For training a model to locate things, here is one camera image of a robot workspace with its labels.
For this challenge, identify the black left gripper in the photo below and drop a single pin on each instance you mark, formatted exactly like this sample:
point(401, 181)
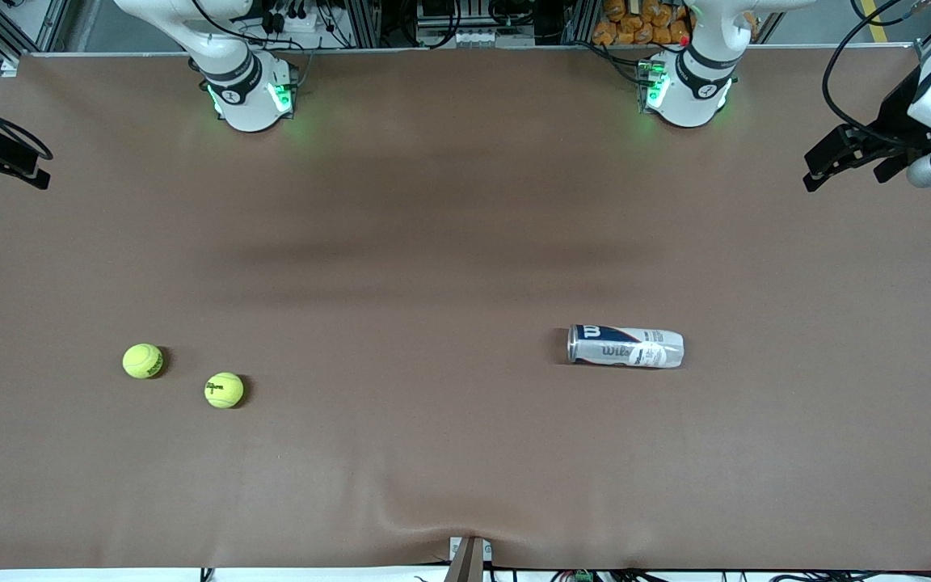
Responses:
point(895, 113)

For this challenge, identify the yellow tennis ball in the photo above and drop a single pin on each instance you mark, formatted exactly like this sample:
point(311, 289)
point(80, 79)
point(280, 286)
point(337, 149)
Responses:
point(143, 360)
point(224, 390)

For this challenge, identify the Wilson tennis ball can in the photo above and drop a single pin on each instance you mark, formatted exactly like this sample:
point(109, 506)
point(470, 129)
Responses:
point(623, 347)

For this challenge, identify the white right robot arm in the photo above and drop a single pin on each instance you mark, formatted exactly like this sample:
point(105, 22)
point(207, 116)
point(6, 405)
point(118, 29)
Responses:
point(247, 97)

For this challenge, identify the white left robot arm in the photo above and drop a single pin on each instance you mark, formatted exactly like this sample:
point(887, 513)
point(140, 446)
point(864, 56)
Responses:
point(692, 81)

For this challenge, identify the orange bag pile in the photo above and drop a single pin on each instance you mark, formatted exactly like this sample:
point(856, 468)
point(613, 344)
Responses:
point(627, 28)

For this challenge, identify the white power strip with plugs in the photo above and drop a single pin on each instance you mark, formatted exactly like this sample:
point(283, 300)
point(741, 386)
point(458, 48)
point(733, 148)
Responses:
point(312, 26)

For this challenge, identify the brown table cover mat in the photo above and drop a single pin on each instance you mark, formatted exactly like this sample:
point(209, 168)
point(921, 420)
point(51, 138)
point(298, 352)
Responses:
point(465, 453)

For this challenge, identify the green plug connector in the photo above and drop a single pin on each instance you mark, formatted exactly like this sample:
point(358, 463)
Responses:
point(583, 576)

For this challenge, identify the aluminium frame profile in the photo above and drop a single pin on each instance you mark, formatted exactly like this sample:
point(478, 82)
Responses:
point(53, 24)

